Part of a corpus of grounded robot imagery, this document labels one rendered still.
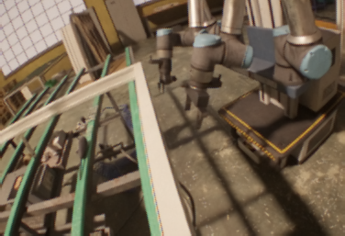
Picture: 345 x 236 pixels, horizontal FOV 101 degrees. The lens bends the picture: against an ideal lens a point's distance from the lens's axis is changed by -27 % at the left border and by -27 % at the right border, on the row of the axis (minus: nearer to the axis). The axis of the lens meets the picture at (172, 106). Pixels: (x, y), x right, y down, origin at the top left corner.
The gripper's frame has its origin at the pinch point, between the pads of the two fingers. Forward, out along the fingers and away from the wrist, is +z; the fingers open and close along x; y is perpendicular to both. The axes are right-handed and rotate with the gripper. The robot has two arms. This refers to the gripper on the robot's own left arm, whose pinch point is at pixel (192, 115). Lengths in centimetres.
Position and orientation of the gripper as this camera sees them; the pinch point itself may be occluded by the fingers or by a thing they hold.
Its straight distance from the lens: 82.8
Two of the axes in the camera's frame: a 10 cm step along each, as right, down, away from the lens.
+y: -9.6, 0.4, -2.7
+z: -1.2, 8.3, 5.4
